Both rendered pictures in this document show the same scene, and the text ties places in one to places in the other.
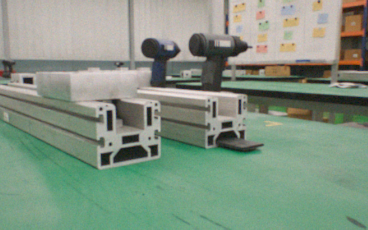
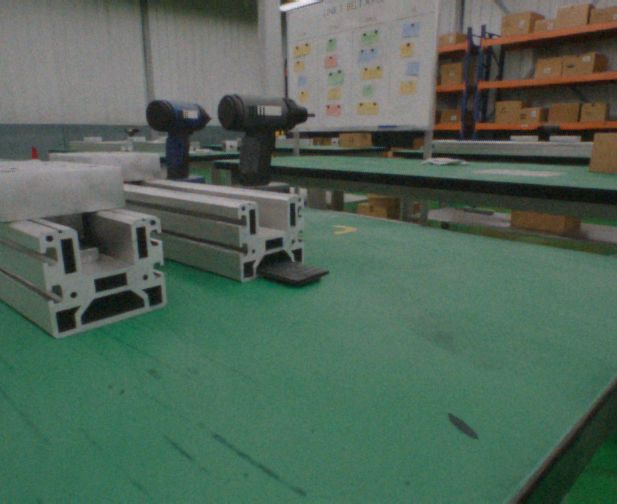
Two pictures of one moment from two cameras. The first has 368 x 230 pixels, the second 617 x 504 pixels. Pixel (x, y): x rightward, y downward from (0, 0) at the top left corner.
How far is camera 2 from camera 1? 0.09 m
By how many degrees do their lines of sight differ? 11
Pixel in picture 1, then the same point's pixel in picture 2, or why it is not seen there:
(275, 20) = (350, 69)
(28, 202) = not seen: outside the picture
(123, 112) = (101, 234)
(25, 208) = not seen: outside the picture
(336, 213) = (432, 408)
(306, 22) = (392, 72)
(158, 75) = (177, 158)
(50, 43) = (24, 99)
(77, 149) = (21, 302)
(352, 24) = (450, 76)
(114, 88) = (81, 195)
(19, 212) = not seen: outside the picture
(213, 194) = (241, 381)
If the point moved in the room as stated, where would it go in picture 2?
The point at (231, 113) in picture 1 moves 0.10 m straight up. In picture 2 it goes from (280, 224) to (279, 136)
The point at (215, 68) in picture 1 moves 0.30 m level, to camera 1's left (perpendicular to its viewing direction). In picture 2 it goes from (260, 148) to (74, 149)
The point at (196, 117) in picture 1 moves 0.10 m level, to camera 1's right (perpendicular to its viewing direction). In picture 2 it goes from (225, 234) to (316, 231)
